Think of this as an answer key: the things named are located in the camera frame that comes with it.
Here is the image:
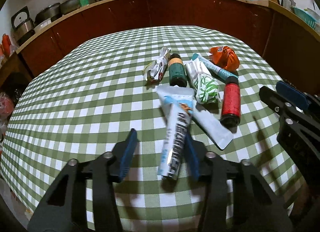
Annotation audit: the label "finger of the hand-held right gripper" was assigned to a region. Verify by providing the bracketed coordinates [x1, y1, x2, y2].
[276, 80, 320, 113]
[259, 86, 313, 124]

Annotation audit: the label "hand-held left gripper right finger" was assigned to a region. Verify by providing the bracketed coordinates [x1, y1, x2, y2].
[184, 136, 293, 232]

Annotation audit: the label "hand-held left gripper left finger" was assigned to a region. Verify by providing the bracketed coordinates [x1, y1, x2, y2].
[27, 128, 138, 232]

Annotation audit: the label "white blue sachet black print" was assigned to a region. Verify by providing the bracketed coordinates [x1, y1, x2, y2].
[156, 85, 196, 180]

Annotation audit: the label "large white blue powder packet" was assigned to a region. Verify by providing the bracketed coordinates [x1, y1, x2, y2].
[191, 107, 234, 151]

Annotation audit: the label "red bottle black cap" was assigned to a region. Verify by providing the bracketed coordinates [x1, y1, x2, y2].
[220, 76, 242, 126]

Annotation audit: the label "orange plastic bag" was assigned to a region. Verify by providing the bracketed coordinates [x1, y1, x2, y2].
[209, 46, 240, 71]

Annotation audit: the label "teal tube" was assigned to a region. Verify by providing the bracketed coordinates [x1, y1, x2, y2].
[191, 53, 239, 79]

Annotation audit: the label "white green leaf tissue packet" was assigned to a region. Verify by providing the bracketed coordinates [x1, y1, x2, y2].
[185, 58, 221, 105]

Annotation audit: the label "green bottle orange band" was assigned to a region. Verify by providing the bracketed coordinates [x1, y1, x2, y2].
[168, 53, 187, 88]

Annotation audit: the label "knotted white silver wrapper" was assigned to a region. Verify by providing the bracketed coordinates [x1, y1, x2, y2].
[143, 47, 172, 83]

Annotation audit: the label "large teal basket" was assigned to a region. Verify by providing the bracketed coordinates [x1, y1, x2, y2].
[291, 6, 320, 29]

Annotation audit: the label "green white checkered tablecloth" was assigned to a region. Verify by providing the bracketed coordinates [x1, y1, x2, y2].
[0, 25, 308, 232]

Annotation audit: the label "brown kitchen base cabinets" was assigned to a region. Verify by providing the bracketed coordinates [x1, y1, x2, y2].
[16, 0, 320, 93]

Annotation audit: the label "steel basin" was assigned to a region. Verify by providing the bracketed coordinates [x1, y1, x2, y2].
[59, 0, 81, 15]

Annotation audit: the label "dark pot with lid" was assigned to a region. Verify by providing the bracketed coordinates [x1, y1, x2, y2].
[34, 3, 61, 24]

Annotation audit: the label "orange plastic bottles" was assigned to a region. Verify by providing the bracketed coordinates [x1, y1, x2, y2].
[0, 34, 12, 56]

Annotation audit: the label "rice cooker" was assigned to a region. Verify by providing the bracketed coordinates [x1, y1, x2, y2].
[10, 6, 35, 43]

